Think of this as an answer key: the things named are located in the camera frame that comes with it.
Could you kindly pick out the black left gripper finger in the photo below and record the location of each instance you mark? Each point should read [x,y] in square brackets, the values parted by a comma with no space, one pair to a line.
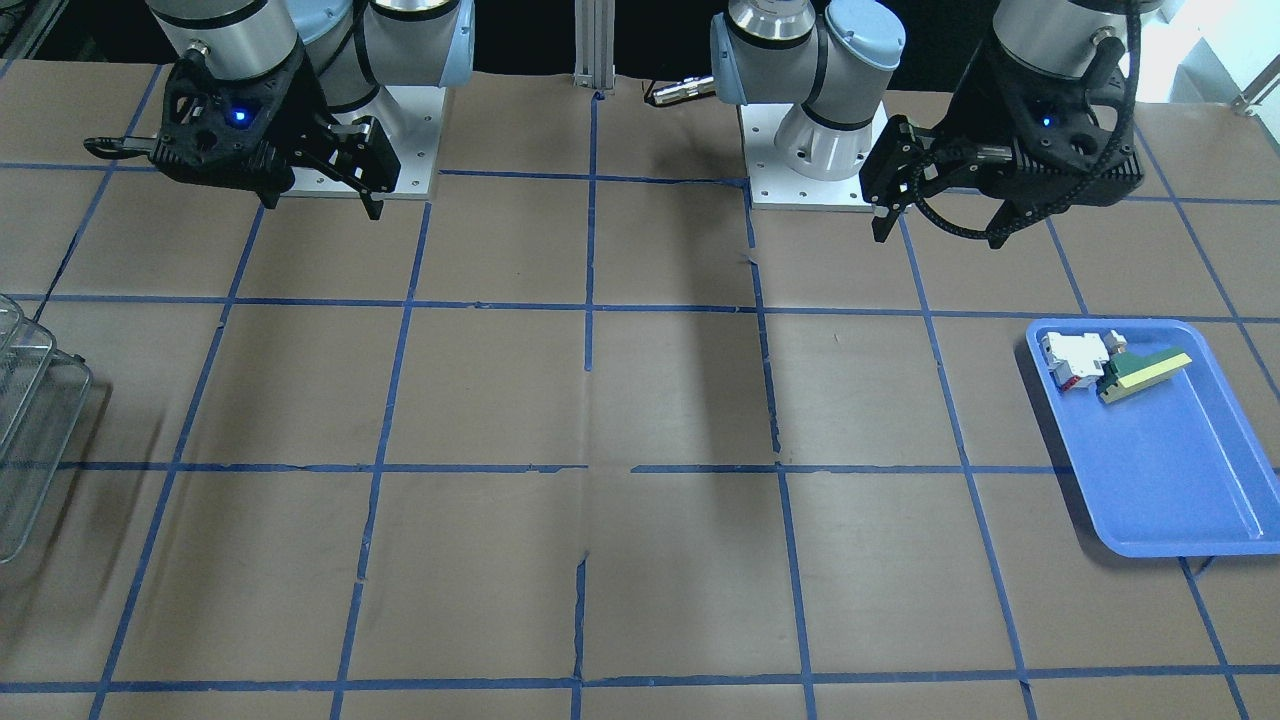
[1010,217]
[884,219]

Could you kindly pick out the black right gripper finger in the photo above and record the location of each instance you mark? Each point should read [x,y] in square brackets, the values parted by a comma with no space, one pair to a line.
[271,188]
[373,200]

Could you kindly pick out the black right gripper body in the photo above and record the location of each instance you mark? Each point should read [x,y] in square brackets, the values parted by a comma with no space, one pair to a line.
[300,112]

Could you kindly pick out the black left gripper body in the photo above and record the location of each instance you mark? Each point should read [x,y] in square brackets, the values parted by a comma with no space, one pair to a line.
[985,115]

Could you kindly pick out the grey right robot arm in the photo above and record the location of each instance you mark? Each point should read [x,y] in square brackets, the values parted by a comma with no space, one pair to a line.
[393,60]

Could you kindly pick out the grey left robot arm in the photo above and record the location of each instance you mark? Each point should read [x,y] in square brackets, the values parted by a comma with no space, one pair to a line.
[836,65]

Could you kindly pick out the white electrical module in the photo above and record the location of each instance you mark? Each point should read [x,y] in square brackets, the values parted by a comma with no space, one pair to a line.
[1078,361]

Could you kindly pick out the green yellow terminal block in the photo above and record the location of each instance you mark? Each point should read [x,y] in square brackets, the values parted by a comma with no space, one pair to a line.
[1128,373]

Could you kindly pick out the blue plastic tray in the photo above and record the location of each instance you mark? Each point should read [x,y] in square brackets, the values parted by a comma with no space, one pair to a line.
[1174,470]

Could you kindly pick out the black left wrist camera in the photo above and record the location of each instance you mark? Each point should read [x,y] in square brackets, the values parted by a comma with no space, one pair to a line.
[1099,165]

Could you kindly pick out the aluminium frame post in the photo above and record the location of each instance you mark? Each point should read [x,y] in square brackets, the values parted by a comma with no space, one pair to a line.
[594,23]

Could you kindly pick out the wire mesh shelf rack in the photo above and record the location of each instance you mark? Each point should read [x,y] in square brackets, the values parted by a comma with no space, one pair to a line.
[43,393]

